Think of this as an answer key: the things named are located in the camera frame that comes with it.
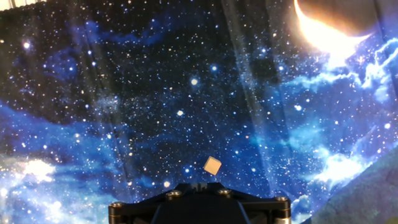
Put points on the small wooden cube block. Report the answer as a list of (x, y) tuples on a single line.
[(212, 165)]

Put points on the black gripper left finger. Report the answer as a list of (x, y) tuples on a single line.
[(140, 208)]

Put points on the galaxy landscape print tablecloth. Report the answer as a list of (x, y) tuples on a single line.
[(124, 93)]

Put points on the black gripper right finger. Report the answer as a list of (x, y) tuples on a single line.
[(264, 210)]

